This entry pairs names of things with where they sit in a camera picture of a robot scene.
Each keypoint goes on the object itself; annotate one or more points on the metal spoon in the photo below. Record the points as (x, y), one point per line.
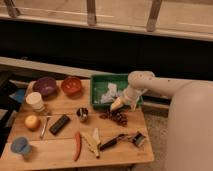
(44, 127)

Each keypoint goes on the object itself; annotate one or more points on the dark red grape bunch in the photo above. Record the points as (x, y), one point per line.
(116, 116)

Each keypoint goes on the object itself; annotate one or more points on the purple bowl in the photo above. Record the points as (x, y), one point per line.
(45, 86)

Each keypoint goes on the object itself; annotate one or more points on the red chili pepper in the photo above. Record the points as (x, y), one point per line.
(78, 146)

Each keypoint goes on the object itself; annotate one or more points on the small black metal clip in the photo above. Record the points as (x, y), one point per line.
(138, 139)

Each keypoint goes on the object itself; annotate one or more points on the green plastic tray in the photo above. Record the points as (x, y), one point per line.
(99, 86)

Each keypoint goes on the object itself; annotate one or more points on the blue cloth at left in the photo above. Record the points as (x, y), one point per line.
(19, 95)

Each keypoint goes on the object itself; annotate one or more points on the yellow-red apple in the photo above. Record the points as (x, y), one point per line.
(32, 122)

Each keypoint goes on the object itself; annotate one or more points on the yellow banana peel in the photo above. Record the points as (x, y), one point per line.
(93, 141)

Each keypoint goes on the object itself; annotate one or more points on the crumpled clear plastic bags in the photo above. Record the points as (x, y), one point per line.
(111, 94)

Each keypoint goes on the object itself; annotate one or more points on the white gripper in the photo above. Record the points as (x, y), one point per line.
(130, 97)

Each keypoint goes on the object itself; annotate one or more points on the black chair at left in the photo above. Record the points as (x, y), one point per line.
(7, 88)

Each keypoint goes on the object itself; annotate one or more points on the blue plastic cup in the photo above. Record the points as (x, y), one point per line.
(20, 146)

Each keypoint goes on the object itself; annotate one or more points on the wooden table top board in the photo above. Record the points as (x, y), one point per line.
(57, 151)

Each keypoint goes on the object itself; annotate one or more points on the small metal cup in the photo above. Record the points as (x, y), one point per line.
(82, 114)

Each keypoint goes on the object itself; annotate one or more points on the black-handled can opener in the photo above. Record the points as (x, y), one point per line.
(112, 142)

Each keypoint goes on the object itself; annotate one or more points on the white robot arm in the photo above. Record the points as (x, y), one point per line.
(190, 119)

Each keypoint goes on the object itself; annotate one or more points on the orange-red bowl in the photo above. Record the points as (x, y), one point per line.
(71, 85)

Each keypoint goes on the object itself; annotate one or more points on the white plastic cup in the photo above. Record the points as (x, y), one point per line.
(35, 101)

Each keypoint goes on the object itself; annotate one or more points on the black rectangular remote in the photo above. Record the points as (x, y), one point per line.
(59, 124)

